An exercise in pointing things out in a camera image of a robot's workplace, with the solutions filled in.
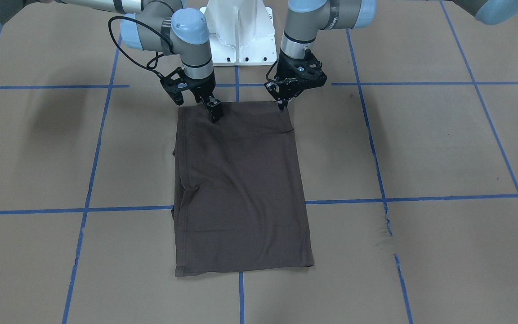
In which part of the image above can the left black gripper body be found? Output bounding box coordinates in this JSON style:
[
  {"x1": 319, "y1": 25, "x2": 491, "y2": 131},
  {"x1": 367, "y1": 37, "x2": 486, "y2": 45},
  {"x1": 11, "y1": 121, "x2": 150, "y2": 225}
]
[{"x1": 264, "y1": 49, "x2": 327, "y2": 101}]

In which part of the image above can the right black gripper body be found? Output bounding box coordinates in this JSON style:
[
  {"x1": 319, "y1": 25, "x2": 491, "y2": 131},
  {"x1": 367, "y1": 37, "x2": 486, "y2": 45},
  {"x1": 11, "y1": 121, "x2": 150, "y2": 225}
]
[{"x1": 189, "y1": 72, "x2": 217, "y2": 105}]

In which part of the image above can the dark brown t-shirt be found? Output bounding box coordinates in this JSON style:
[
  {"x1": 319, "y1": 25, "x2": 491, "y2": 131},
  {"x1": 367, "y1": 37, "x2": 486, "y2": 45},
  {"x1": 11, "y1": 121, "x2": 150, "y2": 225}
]
[{"x1": 171, "y1": 101, "x2": 314, "y2": 277}]

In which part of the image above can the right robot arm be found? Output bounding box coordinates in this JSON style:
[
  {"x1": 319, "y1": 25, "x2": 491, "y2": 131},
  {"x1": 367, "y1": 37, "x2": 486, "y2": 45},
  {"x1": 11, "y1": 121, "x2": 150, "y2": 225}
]
[{"x1": 70, "y1": 0, "x2": 223, "y2": 123}]

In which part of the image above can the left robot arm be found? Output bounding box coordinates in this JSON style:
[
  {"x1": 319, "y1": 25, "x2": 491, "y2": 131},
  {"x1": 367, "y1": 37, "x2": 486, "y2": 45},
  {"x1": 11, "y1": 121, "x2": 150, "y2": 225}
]
[{"x1": 264, "y1": 0, "x2": 377, "y2": 110}]

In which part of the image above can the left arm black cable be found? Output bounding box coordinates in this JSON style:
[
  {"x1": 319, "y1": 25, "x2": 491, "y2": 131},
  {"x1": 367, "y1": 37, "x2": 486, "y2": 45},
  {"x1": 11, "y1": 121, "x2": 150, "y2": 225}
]
[{"x1": 264, "y1": 61, "x2": 300, "y2": 88}]

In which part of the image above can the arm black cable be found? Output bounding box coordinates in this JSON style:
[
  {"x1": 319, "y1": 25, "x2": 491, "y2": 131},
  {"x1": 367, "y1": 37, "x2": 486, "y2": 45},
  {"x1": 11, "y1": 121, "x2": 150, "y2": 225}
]
[
  {"x1": 264, "y1": 61, "x2": 300, "y2": 88},
  {"x1": 108, "y1": 16, "x2": 174, "y2": 81}
]

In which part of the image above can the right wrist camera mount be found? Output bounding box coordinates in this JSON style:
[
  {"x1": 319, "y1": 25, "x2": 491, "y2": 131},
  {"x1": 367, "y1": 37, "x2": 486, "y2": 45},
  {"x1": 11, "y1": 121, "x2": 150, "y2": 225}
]
[{"x1": 159, "y1": 67, "x2": 191, "y2": 105}]

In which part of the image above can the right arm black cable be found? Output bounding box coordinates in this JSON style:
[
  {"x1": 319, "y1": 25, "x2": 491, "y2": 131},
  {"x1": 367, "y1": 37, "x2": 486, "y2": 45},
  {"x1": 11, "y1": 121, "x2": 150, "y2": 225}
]
[{"x1": 108, "y1": 16, "x2": 174, "y2": 81}]

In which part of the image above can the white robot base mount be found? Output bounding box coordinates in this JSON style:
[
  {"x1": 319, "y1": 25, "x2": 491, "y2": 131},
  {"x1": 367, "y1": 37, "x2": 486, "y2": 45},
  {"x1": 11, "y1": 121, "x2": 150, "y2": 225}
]
[{"x1": 199, "y1": 0, "x2": 277, "y2": 67}]

